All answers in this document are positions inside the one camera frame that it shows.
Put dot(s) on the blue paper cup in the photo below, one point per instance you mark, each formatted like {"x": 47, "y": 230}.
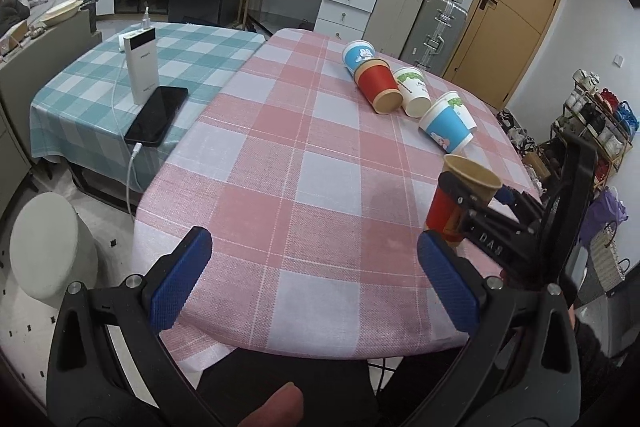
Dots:
{"x": 355, "y": 53}
{"x": 445, "y": 127}

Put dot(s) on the teal checkered tablecloth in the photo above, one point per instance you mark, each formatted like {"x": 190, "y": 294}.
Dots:
{"x": 84, "y": 112}

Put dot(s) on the wooden door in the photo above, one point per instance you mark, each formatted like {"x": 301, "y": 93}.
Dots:
{"x": 498, "y": 44}

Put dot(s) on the person's left hand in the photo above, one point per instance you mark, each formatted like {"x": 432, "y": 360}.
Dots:
{"x": 284, "y": 408}

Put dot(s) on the shoe rack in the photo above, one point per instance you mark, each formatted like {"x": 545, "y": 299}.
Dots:
{"x": 595, "y": 115}

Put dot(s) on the white power bank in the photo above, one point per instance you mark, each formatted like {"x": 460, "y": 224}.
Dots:
{"x": 142, "y": 66}

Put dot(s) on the pink checkered tablecloth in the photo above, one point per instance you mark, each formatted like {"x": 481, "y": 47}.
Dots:
{"x": 314, "y": 202}

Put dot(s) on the blue paper cup far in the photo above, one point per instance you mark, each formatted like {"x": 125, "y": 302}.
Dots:
{"x": 355, "y": 53}

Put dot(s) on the silver suitcase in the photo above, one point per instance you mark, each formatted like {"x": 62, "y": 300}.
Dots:
{"x": 434, "y": 36}

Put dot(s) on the blue paper cup near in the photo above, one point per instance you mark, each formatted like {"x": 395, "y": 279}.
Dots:
{"x": 445, "y": 127}

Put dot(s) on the red paper cup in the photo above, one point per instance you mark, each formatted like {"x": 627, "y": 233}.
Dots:
{"x": 376, "y": 82}
{"x": 445, "y": 213}

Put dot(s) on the green paper cup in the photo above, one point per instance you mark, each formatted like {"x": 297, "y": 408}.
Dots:
{"x": 454, "y": 100}
{"x": 412, "y": 85}

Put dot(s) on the black smartphone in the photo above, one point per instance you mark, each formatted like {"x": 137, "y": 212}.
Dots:
{"x": 154, "y": 120}

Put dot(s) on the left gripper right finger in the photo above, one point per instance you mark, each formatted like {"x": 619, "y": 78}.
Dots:
{"x": 519, "y": 366}

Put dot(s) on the beige suitcase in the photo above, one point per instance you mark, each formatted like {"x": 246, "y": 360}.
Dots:
{"x": 390, "y": 24}

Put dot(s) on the green paper cup right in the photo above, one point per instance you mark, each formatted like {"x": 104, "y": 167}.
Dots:
{"x": 454, "y": 100}

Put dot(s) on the white round stool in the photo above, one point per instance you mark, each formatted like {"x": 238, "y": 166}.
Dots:
{"x": 51, "y": 247}

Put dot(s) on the green paper cup left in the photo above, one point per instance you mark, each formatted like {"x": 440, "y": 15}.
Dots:
{"x": 412, "y": 85}

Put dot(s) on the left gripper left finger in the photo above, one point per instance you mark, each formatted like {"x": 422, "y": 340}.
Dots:
{"x": 107, "y": 364}

